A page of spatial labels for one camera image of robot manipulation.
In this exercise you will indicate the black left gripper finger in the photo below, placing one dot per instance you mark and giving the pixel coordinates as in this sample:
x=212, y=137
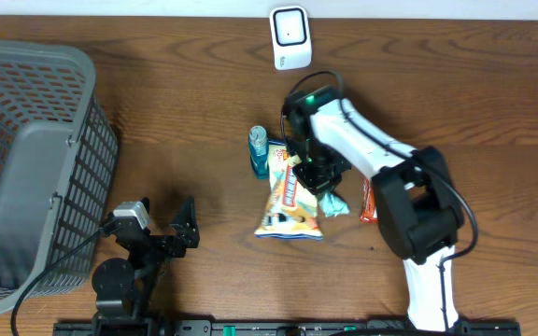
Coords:
x=146, y=203
x=185, y=223

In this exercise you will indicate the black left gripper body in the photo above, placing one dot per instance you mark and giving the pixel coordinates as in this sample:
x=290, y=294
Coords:
x=148, y=259

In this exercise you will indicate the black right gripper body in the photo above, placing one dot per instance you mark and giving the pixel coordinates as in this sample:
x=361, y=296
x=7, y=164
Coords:
x=320, y=168

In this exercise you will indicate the yellow snack chip bag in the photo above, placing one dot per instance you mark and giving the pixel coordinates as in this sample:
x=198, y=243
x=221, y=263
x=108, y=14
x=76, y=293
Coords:
x=291, y=211

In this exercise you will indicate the red orange snack bar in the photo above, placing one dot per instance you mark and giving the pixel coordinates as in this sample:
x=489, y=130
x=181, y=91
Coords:
x=368, y=211

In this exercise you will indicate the teal bottle with grey cap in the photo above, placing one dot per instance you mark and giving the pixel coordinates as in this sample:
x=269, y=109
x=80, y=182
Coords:
x=258, y=151

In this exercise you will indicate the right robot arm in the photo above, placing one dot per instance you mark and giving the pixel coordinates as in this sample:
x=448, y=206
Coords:
x=418, y=213

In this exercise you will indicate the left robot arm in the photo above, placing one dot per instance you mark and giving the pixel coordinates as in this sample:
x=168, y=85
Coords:
x=124, y=287

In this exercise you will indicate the white barcode scanner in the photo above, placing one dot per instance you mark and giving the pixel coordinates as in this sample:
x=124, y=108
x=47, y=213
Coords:
x=290, y=32

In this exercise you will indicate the grey plastic shopping basket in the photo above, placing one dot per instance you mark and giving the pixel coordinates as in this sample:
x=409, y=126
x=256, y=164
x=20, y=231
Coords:
x=58, y=155

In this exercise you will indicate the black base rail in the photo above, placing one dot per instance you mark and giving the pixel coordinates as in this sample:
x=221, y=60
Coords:
x=209, y=328

